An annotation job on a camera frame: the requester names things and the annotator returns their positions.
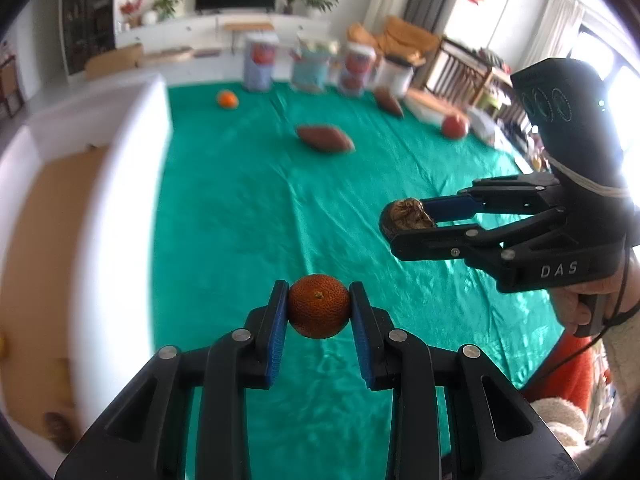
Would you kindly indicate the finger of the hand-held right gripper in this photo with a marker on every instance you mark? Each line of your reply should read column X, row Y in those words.
column 440, row 242
column 452, row 208

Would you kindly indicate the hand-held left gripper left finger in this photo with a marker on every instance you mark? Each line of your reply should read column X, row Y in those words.
column 277, row 345

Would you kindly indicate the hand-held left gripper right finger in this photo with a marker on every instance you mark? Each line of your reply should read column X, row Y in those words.
column 361, row 350

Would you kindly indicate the small orange tangerine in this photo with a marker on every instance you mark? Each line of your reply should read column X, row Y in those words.
column 227, row 99
column 319, row 306

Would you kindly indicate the person's right forearm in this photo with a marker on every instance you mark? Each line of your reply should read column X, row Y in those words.
column 625, row 360

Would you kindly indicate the person's right hand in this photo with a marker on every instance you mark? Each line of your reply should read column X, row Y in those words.
column 565, row 310

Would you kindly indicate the red apple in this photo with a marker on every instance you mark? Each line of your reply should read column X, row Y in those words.
column 454, row 126

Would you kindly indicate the white flat box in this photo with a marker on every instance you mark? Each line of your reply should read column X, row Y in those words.
column 432, row 106

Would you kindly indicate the white sheer curtain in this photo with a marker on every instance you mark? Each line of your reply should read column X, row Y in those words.
column 555, row 25

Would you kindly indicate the brown sweet potato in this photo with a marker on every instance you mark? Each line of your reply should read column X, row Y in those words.
column 325, row 138
column 389, row 102

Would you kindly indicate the green satin tablecloth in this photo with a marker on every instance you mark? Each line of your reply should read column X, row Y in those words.
column 240, row 220

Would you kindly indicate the wooden slatted chair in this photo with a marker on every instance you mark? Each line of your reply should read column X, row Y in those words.
column 457, row 67

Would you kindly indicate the white canister with black lid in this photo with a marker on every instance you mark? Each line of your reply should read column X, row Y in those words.
column 395, row 76

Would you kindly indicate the printed tin can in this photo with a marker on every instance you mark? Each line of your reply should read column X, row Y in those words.
column 356, row 71
column 259, row 67

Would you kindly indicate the orange lounge chair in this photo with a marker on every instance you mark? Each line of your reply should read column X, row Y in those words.
column 395, row 40

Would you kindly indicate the person's red clothing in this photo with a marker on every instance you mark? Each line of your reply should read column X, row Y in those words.
column 570, row 375

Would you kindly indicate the clear glass jar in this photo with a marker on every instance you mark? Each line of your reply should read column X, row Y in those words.
column 310, row 67

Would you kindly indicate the beige fleece cloth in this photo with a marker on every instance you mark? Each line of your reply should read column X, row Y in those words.
column 560, row 417

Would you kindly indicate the large leafy potted plant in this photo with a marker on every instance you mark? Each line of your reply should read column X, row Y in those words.
column 317, row 0

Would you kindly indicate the small potted plant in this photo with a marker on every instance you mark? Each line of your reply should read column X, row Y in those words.
column 289, row 2

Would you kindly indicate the small wooden stool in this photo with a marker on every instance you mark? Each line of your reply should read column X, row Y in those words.
column 248, row 26

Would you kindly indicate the white television cabinet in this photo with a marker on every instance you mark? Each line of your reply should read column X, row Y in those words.
column 215, row 40

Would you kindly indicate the brown cardboard box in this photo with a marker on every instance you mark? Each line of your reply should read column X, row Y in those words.
column 115, row 60

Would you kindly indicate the green plant in vase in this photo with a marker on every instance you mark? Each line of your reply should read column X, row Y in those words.
column 167, row 5

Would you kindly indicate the white round vase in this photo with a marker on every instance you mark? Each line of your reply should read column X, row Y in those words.
column 149, row 17

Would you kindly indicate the red flower bouquet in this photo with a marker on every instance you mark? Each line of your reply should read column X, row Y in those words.
column 131, row 10

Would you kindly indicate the wooden dining chair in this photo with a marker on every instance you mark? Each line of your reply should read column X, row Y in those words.
column 10, row 85

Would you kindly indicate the dark glass display cabinet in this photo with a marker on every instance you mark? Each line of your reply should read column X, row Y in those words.
column 87, row 15

